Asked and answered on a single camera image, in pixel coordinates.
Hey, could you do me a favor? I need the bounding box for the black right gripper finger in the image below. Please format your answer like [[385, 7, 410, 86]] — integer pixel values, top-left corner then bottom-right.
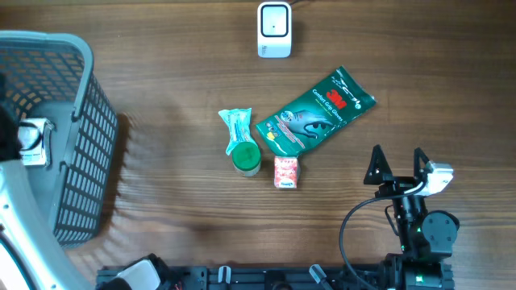
[[414, 147, 430, 180], [364, 144, 393, 185]]

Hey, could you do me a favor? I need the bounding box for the green 3M gloves packet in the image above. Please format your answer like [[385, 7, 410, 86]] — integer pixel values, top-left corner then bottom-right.
[[256, 66, 377, 157]]

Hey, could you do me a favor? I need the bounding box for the red orange small carton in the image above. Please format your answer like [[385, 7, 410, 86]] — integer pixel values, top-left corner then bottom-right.
[[274, 156, 300, 189]]

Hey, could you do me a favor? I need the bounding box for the green lid jar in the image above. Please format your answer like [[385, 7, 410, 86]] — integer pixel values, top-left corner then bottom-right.
[[231, 142, 261, 177]]

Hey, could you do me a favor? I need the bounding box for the light blue packet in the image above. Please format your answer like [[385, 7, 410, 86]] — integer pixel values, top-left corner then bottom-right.
[[218, 108, 256, 155]]

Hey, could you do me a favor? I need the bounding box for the white small box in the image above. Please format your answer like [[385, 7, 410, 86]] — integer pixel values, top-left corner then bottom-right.
[[18, 118, 54, 167]]

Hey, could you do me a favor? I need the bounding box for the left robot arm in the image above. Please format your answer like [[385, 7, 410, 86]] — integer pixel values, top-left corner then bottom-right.
[[1, 105, 173, 289]]

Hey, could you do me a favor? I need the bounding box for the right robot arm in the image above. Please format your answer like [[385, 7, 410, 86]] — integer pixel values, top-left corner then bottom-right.
[[364, 145, 460, 289]]

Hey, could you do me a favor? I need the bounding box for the white barcode scanner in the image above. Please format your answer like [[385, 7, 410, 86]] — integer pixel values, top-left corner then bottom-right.
[[256, 1, 293, 59]]

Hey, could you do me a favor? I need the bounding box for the grey plastic mesh basket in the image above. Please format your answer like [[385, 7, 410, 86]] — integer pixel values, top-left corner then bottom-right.
[[1, 31, 119, 248]]

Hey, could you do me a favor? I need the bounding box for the black right camera cable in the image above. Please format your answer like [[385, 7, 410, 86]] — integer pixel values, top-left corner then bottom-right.
[[339, 181, 427, 290]]

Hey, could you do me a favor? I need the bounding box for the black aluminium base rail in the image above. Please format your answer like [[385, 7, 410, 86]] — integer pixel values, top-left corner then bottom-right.
[[96, 263, 456, 290]]

